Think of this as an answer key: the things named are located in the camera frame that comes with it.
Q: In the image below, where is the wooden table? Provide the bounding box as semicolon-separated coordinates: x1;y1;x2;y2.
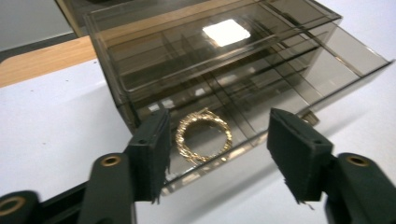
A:
0;35;97;89

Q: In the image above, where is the smoky transparent drawer box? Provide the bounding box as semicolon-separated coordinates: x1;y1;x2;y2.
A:
57;0;344;133

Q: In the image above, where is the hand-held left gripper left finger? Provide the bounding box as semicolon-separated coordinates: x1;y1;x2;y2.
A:
125;108;172;204

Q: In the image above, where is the white foam board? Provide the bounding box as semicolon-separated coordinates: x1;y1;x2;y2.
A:
0;0;396;224

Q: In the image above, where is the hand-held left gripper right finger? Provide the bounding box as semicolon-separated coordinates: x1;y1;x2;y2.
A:
266;107;336;204

